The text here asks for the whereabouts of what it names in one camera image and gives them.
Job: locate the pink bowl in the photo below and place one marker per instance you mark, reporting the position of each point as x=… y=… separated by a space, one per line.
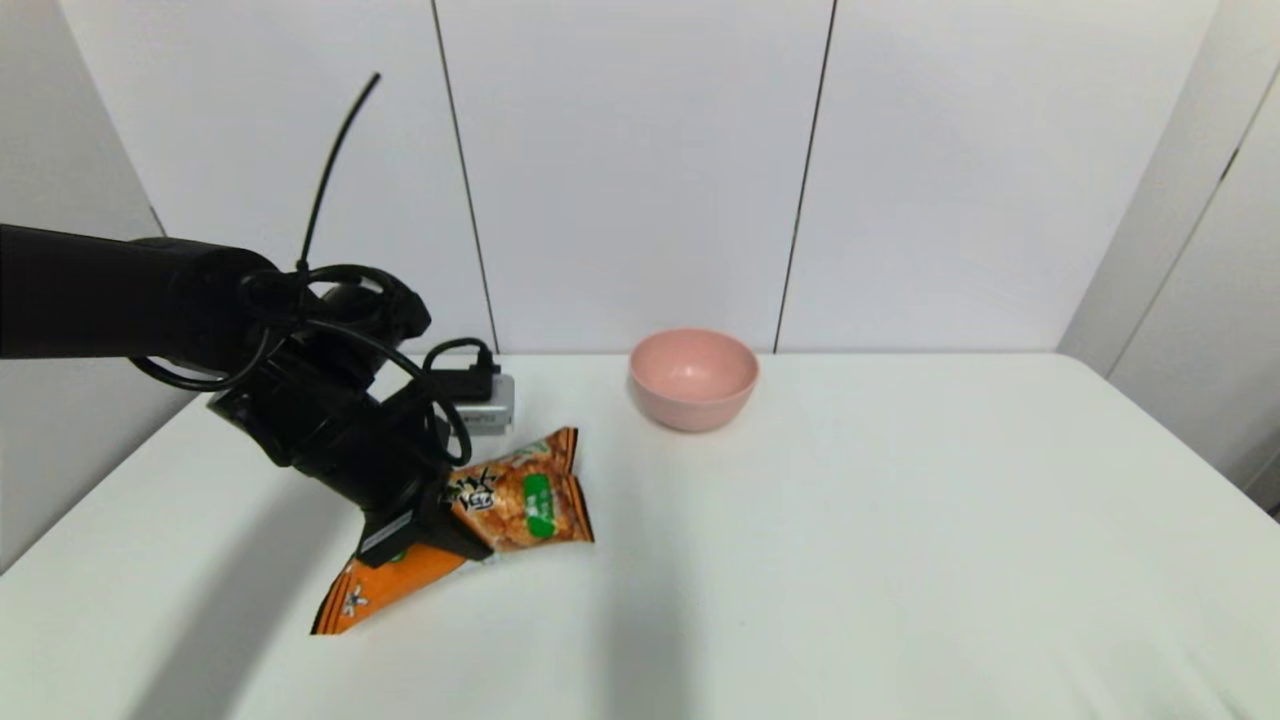
x=692 y=385

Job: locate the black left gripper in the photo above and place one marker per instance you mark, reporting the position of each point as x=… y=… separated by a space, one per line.
x=330 y=440

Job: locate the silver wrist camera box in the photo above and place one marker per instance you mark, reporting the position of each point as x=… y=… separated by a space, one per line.
x=495 y=415

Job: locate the orange cookie snack bag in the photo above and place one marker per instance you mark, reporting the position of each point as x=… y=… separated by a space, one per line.
x=520 y=500

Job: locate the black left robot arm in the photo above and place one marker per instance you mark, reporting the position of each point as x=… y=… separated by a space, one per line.
x=100 y=290

